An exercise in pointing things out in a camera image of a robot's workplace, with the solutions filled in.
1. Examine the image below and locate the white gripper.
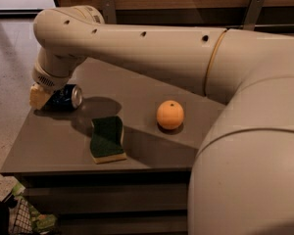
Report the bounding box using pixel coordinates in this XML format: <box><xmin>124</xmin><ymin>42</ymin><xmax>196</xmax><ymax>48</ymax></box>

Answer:
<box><xmin>29</xmin><ymin>67</ymin><xmax>69</xmax><ymax>110</ymax></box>

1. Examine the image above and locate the blue pepsi can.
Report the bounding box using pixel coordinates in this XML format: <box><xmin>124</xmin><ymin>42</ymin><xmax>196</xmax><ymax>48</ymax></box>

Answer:
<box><xmin>45</xmin><ymin>84</ymin><xmax>83</xmax><ymax>111</ymax></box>

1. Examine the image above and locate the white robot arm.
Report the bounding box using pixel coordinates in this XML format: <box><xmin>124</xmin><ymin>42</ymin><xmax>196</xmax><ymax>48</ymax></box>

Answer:
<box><xmin>30</xmin><ymin>6</ymin><xmax>294</xmax><ymax>235</ymax></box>

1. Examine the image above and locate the green and yellow sponge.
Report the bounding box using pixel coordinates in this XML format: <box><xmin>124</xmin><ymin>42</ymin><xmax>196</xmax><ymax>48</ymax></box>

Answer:
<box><xmin>90</xmin><ymin>116</ymin><xmax>127</xmax><ymax>164</ymax></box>

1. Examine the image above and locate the grey drawer cabinet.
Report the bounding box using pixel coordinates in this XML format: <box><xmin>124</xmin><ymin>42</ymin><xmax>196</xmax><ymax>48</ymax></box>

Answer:
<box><xmin>1</xmin><ymin>60</ymin><xmax>223</xmax><ymax>235</ymax></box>

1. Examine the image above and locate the green snack bag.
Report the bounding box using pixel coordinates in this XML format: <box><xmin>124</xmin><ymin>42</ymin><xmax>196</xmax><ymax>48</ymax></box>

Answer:
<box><xmin>12</xmin><ymin>183</ymin><xmax>57</xmax><ymax>235</ymax></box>

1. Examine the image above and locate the orange fruit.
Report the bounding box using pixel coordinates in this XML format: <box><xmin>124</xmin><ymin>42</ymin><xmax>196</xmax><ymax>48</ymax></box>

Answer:
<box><xmin>156</xmin><ymin>100</ymin><xmax>184</xmax><ymax>130</ymax></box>

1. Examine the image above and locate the left metal bracket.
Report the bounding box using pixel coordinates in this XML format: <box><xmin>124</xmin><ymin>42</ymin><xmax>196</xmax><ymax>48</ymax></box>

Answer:
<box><xmin>101</xmin><ymin>0</ymin><xmax>117</xmax><ymax>24</ymax></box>

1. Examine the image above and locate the metal bracket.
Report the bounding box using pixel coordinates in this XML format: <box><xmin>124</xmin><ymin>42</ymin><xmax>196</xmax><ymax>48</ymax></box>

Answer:
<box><xmin>101</xmin><ymin>0</ymin><xmax>117</xmax><ymax>24</ymax></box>
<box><xmin>242</xmin><ymin>0</ymin><xmax>265</xmax><ymax>30</ymax></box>

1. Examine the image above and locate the black wire basket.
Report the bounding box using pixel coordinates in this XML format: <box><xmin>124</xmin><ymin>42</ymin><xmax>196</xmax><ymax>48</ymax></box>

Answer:
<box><xmin>9</xmin><ymin>199</ymin><xmax>32</xmax><ymax>235</ymax></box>

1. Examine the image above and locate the right metal bracket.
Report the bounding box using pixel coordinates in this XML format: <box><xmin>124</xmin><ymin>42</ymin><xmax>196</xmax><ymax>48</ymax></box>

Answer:
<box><xmin>242</xmin><ymin>0</ymin><xmax>265</xmax><ymax>30</ymax></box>

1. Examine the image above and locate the horizontal metal rail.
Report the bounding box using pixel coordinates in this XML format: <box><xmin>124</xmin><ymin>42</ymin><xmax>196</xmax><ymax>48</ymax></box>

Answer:
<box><xmin>225</xmin><ymin>23</ymin><xmax>294</xmax><ymax>31</ymax></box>

